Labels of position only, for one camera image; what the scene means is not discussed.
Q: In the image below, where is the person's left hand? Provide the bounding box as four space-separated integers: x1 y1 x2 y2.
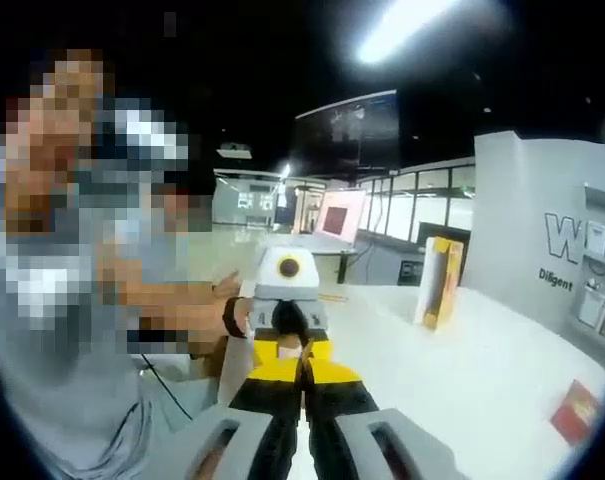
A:
211 269 256 351

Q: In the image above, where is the tall yellow brown box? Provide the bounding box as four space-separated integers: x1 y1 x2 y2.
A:
414 236 467 332

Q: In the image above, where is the red flat box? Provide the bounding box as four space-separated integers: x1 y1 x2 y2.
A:
549 378 601 446

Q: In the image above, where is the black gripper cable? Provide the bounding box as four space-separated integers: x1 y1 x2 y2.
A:
140 352 196 422

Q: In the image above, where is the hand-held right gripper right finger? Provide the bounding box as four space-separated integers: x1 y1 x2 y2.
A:
305 357 466 480

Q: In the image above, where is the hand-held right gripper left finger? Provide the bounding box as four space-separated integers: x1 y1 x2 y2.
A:
166 355 306 480

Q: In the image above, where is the long ceiling light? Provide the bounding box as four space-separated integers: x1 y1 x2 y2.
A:
354 0 466 65

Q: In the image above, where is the white laptop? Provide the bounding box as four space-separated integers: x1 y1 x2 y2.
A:
309 188 369 249

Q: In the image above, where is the grey metal shelf rack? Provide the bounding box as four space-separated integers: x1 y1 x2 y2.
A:
575 180 605 346

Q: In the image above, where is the small side desk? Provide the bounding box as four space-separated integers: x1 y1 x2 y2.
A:
306 234 363 286

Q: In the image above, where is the large dark wall screen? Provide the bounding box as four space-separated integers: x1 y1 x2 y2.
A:
290 89 401 177

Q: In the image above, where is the black wrist strap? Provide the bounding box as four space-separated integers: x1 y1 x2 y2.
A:
221 295 252 341

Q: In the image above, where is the gold coffee pouch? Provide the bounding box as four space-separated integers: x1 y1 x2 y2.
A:
294 335 317 431

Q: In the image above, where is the black monitor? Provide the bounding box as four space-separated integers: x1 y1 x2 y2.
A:
415 221 472 261

